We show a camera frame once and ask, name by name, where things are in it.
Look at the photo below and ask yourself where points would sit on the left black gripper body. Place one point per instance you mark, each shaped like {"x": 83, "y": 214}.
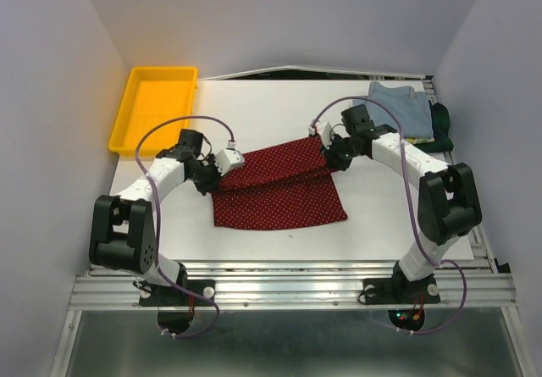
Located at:
{"x": 206, "y": 169}

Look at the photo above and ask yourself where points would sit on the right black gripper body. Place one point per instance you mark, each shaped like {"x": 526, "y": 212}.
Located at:
{"x": 345, "y": 143}

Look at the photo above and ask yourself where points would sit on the red polka dot skirt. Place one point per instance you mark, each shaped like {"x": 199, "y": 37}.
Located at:
{"x": 284, "y": 187}

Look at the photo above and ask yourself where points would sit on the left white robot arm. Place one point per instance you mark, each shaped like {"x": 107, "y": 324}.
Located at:
{"x": 123, "y": 232}

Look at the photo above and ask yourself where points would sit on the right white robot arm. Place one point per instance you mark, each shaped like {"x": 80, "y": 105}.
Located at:
{"x": 442, "y": 198}

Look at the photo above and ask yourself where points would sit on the yellow floral folded skirt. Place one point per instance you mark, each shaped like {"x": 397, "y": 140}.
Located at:
{"x": 417, "y": 141}

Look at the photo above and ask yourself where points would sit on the light blue folded skirt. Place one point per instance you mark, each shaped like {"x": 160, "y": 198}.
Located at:
{"x": 410, "y": 107}

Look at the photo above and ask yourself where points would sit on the yellow plastic tray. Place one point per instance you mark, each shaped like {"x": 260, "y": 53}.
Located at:
{"x": 152, "y": 95}

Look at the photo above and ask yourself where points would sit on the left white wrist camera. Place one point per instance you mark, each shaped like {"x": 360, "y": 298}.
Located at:
{"x": 228, "y": 159}

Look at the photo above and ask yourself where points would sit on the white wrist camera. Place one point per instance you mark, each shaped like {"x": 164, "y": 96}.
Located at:
{"x": 228, "y": 159}
{"x": 324, "y": 130}

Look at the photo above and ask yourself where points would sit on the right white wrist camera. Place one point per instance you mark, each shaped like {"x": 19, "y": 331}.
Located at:
{"x": 324, "y": 130}

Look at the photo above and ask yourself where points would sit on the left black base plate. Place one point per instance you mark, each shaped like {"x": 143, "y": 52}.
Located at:
{"x": 176, "y": 310}

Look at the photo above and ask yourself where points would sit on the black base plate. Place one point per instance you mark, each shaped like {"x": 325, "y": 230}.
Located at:
{"x": 176, "y": 310}
{"x": 406, "y": 299}

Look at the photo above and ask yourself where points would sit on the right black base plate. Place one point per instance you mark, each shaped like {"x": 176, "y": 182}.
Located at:
{"x": 406, "y": 299}

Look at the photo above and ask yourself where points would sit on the aluminium rail frame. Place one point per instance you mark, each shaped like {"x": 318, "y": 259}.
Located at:
{"x": 290, "y": 301}

